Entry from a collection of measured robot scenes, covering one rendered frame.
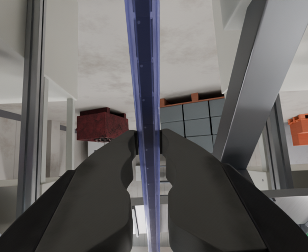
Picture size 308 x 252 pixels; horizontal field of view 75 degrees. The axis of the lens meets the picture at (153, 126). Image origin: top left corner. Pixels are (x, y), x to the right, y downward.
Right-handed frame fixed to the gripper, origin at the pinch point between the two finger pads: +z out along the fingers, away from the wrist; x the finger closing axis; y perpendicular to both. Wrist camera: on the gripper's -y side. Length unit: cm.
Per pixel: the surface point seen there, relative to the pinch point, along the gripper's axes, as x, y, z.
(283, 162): 37, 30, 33
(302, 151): 482, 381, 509
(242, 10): 8.6, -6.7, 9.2
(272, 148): 35, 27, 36
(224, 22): 7.8, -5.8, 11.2
